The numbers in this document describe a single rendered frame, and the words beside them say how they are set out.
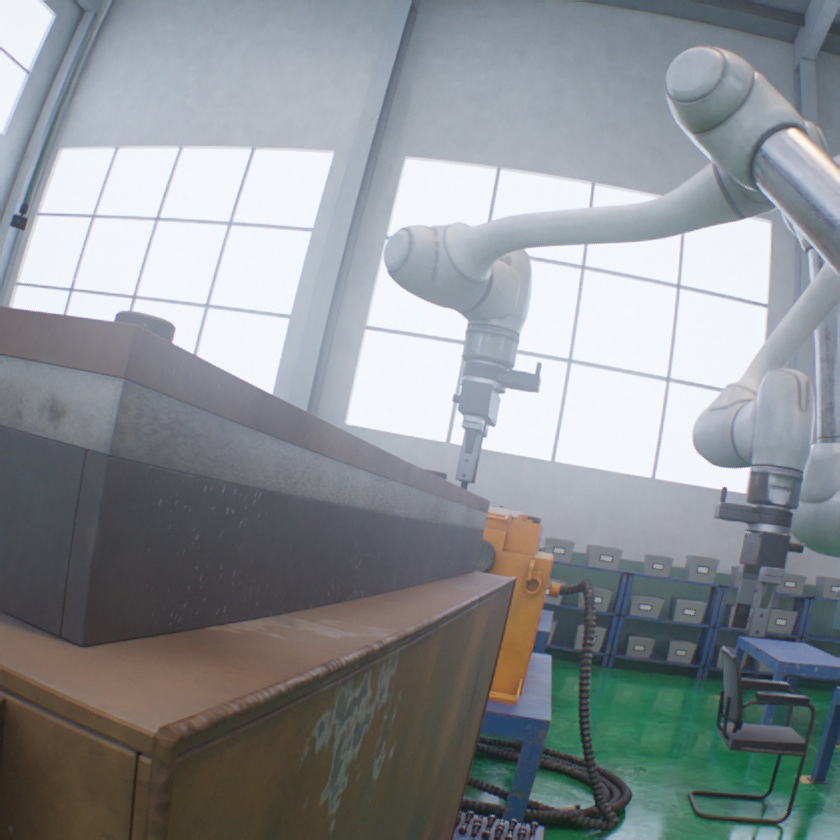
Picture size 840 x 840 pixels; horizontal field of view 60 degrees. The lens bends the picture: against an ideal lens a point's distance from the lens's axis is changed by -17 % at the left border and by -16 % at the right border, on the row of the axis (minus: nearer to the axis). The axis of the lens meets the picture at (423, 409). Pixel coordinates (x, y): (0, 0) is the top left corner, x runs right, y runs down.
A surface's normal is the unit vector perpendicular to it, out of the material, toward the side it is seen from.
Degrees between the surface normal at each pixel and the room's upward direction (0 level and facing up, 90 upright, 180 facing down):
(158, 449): 90
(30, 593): 90
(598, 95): 90
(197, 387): 90
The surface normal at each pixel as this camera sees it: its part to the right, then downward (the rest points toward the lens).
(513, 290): 0.61, 0.01
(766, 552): -0.18, -0.15
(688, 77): -0.74, -0.31
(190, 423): 0.96, 0.17
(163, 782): 0.42, -0.03
